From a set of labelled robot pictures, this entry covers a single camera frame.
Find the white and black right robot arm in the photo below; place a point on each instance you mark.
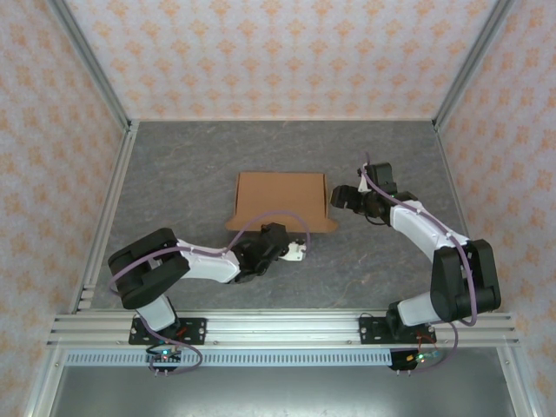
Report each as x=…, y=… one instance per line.
x=452, y=278

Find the grey metal panel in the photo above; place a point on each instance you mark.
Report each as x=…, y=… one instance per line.
x=282, y=391

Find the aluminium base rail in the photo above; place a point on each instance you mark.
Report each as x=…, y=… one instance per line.
x=282, y=330

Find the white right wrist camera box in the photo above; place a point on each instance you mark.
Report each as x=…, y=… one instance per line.
x=363, y=184

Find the aluminium side rail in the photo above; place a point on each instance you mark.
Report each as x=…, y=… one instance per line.
x=125, y=150
x=446, y=160

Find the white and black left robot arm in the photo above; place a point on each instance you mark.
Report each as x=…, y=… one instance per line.
x=143, y=269

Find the aluminium lower frame bar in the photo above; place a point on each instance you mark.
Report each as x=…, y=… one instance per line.
x=517, y=391
x=43, y=391

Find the aluminium frame post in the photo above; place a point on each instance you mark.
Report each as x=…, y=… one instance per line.
x=92, y=65
x=471, y=65

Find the brown cardboard box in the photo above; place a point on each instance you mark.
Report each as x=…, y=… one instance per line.
x=280, y=195

